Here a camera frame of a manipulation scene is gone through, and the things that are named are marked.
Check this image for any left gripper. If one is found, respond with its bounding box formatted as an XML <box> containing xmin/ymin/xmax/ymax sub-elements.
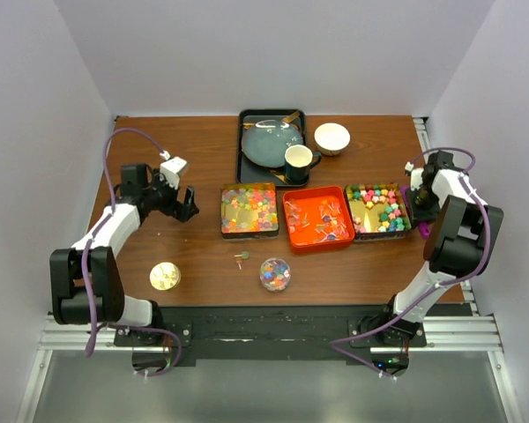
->
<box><xmin>142</xmin><ymin>169</ymin><xmax>197</xmax><ymax>223</ymax></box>

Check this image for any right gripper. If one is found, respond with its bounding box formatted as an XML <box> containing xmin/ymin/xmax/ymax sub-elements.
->
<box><xmin>404</xmin><ymin>185</ymin><xmax>440</xmax><ymax>228</ymax></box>

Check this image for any purple plastic scoop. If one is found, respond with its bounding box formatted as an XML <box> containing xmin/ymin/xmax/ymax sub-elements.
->
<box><xmin>400</xmin><ymin>185</ymin><xmax>431</xmax><ymax>240</ymax></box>

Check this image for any star candy tin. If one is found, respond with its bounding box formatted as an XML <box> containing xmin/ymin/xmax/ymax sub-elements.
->
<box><xmin>344</xmin><ymin>183</ymin><xmax>412</xmax><ymax>242</ymax></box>

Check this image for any gummy candy tin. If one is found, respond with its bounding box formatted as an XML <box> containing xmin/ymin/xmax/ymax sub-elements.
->
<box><xmin>220</xmin><ymin>182</ymin><xmax>279</xmax><ymax>240</ymax></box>

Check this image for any clear glass jar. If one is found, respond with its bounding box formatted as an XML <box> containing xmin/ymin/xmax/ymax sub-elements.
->
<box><xmin>259</xmin><ymin>257</ymin><xmax>292</xmax><ymax>292</ymax></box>

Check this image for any orange plastic candy box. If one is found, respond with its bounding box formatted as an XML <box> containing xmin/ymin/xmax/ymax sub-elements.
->
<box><xmin>282</xmin><ymin>186</ymin><xmax>355</xmax><ymax>255</ymax></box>

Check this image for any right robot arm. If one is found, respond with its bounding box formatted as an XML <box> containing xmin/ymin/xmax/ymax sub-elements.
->
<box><xmin>375</xmin><ymin>148</ymin><xmax>504</xmax><ymax>346</ymax></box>

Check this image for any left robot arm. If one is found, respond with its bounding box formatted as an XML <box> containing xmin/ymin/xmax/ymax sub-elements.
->
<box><xmin>49</xmin><ymin>158</ymin><xmax>199</xmax><ymax>355</ymax></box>

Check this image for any black serving tray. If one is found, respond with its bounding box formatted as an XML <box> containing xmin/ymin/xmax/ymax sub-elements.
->
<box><xmin>236</xmin><ymin>108</ymin><xmax>309</xmax><ymax>189</ymax></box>

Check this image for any blue-grey ceramic plate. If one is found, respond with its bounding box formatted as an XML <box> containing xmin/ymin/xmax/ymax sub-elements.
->
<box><xmin>241</xmin><ymin>120</ymin><xmax>304</xmax><ymax>168</ymax></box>

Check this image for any gold spoon on tray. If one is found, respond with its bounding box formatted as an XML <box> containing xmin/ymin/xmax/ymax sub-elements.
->
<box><xmin>242</xmin><ymin>111</ymin><xmax>301</xmax><ymax>130</ymax></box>

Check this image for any white ceramic bowl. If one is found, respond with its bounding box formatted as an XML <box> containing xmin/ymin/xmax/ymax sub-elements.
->
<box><xmin>314</xmin><ymin>122</ymin><xmax>351</xmax><ymax>157</ymax></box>

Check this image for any dark green mug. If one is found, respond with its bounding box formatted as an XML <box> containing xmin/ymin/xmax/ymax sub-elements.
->
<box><xmin>285</xmin><ymin>145</ymin><xmax>323</xmax><ymax>185</ymax></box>

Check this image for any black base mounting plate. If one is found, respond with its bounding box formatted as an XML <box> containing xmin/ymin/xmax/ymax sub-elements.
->
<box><xmin>114</xmin><ymin>303</ymin><xmax>427</xmax><ymax>367</ymax></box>

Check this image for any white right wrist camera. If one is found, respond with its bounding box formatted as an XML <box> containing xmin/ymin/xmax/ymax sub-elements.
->
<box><xmin>405</xmin><ymin>161</ymin><xmax>425</xmax><ymax>193</ymax></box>

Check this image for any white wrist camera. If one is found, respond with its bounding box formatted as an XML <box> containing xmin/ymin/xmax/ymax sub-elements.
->
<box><xmin>159</xmin><ymin>151</ymin><xmax>189</xmax><ymax>189</ymax></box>
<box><xmin>405</xmin><ymin>161</ymin><xmax>425</xmax><ymax>193</ymax></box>

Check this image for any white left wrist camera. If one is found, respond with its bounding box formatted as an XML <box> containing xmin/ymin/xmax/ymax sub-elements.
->
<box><xmin>159</xmin><ymin>151</ymin><xmax>189</xmax><ymax>189</ymax></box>

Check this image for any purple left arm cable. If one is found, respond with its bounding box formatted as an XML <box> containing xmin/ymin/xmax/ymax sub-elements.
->
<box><xmin>84</xmin><ymin>127</ymin><xmax>183</xmax><ymax>378</ymax></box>

